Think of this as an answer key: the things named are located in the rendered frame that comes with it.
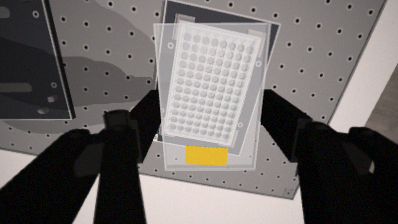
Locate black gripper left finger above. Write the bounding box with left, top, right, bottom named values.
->
left=0, top=90, right=161, bottom=224

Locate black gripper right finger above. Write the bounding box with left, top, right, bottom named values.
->
left=261, top=89, right=398, bottom=224

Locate clear plastic plate lid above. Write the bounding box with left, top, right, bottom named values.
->
left=153, top=23, right=271, bottom=171

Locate dark grey rectangular frame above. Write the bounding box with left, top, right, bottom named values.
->
left=153, top=0, right=281, bottom=143
left=0, top=0, right=76, bottom=120

